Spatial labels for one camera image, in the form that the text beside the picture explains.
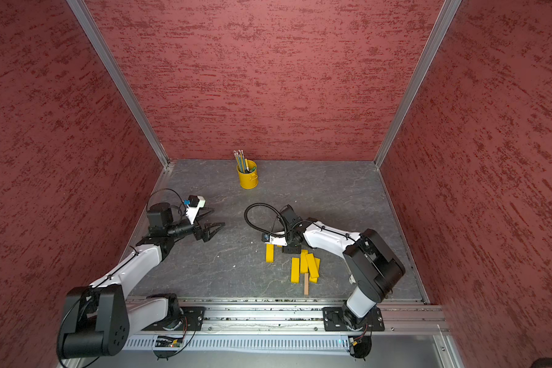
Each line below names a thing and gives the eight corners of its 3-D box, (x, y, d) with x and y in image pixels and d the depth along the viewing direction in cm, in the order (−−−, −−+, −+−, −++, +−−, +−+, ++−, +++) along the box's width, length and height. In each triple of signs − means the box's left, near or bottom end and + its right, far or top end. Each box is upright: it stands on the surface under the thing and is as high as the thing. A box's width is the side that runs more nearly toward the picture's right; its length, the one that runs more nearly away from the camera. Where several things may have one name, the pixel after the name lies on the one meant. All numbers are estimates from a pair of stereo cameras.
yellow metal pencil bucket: (238, 188, 111) (235, 174, 103) (241, 174, 117) (238, 159, 109) (257, 189, 111) (255, 174, 103) (258, 174, 118) (257, 159, 109)
